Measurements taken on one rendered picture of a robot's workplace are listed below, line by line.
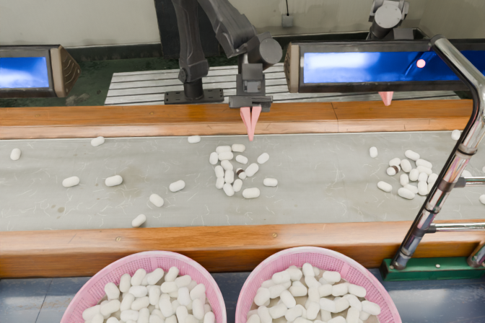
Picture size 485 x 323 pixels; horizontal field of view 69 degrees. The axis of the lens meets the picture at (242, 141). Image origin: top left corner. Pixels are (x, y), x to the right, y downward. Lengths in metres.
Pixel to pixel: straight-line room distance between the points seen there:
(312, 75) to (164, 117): 0.53
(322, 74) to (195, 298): 0.44
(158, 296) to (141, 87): 0.81
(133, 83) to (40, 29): 1.77
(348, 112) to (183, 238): 0.57
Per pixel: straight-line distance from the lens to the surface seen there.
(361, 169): 0.90
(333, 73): 0.58
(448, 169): 0.59
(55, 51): 0.62
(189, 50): 1.08
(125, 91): 1.30
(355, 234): 0.75
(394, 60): 0.61
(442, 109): 1.14
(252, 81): 0.74
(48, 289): 0.85
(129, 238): 0.74
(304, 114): 0.99
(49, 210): 0.88
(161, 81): 1.32
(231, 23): 0.85
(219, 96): 1.20
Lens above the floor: 1.36
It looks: 42 degrees down
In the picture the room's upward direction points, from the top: straight up
